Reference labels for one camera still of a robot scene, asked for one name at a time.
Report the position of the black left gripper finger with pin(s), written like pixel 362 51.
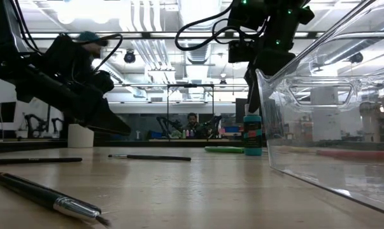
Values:
pixel 109 122

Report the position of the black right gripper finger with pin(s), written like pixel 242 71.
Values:
pixel 253 95

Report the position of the teal paint bottle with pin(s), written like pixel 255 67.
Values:
pixel 253 136

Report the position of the thin black paintbrush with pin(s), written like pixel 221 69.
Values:
pixel 153 157

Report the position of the black paintbrush orange end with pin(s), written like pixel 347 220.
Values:
pixel 35 161

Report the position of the black paintbrush silver ferrule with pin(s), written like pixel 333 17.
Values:
pixel 45 197

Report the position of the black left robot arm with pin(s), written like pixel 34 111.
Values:
pixel 7 63

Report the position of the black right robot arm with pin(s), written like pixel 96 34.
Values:
pixel 274 19

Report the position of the black monitor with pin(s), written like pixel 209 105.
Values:
pixel 241 111
pixel 4 112

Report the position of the person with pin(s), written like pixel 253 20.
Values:
pixel 91 44
pixel 193 127

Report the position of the large clear plastic bin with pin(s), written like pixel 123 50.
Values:
pixel 306 127

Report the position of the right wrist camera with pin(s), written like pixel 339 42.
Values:
pixel 241 51

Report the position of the black hanging camera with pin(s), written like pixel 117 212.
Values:
pixel 356 58
pixel 130 57

